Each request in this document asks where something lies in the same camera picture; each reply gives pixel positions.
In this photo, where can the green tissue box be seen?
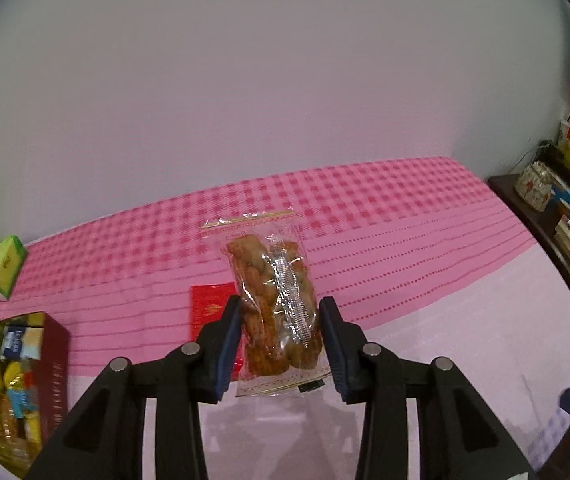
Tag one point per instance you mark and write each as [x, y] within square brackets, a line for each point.
[4, 265]

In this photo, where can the yellow foil snack packet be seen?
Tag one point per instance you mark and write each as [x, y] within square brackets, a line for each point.
[15, 374]

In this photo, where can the small red snack packet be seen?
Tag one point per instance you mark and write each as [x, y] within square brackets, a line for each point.
[207, 305]

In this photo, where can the pink checked tablecloth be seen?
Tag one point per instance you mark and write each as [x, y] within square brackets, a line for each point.
[415, 240]

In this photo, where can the dark wooden side cabinet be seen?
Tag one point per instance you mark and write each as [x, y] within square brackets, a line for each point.
[505, 187]

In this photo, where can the clear fried twist packet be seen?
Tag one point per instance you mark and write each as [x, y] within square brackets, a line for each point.
[265, 280]

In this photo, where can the navy and blue cracker packet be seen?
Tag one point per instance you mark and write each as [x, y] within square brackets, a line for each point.
[15, 342]

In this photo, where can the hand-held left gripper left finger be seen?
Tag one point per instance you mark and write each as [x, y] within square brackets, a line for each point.
[226, 355]

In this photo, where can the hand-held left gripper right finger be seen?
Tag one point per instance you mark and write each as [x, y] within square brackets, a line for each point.
[336, 355]

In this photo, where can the floral ceramic jar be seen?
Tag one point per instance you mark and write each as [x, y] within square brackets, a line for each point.
[532, 185]

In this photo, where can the dark red tin box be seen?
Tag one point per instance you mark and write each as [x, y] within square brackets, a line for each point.
[55, 360]

